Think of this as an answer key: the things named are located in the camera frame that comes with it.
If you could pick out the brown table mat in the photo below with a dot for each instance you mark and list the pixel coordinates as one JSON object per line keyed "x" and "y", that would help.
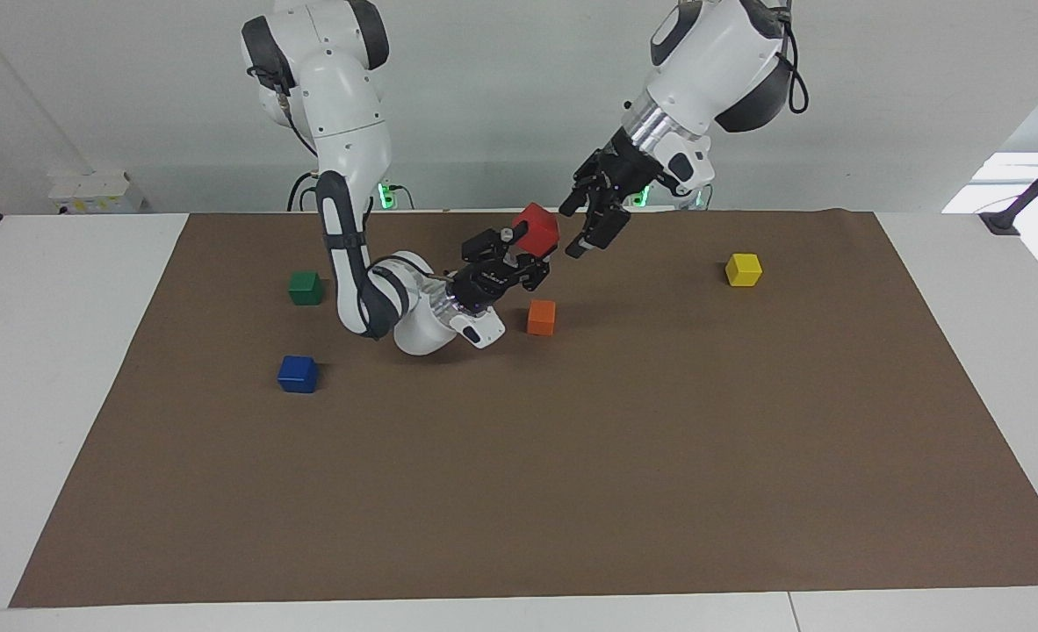
{"x": 572, "y": 456}

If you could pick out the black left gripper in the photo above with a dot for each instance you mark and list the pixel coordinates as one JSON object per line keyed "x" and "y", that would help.
{"x": 617, "y": 171}

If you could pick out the red wooden block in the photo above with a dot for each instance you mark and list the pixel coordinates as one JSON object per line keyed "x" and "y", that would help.
{"x": 538, "y": 226}

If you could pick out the black slanted camera stand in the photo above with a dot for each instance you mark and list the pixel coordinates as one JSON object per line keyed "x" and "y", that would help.
{"x": 1033, "y": 189}

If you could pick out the green lit base plug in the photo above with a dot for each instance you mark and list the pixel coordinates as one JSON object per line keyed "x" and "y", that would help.
{"x": 385, "y": 195}
{"x": 645, "y": 197}

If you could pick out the white wall socket box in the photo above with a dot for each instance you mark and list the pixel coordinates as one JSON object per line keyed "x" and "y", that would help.
{"x": 97, "y": 193}

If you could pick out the green wooden block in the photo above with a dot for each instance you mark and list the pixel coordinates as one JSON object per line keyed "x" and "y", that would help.
{"x": 306, "y": 288}

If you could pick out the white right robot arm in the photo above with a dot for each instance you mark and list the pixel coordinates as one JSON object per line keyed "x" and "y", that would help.
{"x": 343, "y": 88}

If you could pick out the blue wooden block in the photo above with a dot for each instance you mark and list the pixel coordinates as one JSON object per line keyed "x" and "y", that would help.
{"x": 298, "y": 374}

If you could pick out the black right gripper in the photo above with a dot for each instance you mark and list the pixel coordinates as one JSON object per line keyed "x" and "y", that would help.
{"x": 493, "y": 279}

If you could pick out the yellow wooden block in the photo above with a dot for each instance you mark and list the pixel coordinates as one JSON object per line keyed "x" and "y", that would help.
{"x": 744, "y": 269}

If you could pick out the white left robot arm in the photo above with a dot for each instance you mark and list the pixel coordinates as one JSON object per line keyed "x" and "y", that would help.
{"x": 703, "y": 61}

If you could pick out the orange wooden block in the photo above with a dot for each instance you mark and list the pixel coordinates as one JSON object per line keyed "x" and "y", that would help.
{"x": 541, "y": 318}

